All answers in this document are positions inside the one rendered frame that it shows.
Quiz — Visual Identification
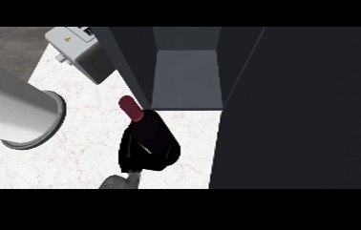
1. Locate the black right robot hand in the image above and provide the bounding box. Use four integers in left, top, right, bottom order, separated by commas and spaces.
117, 124, 182, 174

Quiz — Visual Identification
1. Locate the dark wine bottle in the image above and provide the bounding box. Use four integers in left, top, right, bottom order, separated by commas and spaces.
117, 94, 179, 160

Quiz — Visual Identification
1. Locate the dark grey open cabinet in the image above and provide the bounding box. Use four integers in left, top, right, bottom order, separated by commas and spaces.
91, 26, 268, 112

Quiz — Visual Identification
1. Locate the dark grey cabinet door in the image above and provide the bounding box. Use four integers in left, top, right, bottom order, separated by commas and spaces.
207, 26, 361, 190

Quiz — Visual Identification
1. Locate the pale grey cylinder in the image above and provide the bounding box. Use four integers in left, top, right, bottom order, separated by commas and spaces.
0, 66, 68, 151

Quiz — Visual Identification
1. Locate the pale grey boxy appliance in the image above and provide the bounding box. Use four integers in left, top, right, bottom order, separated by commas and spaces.
45, 26, 119, 86

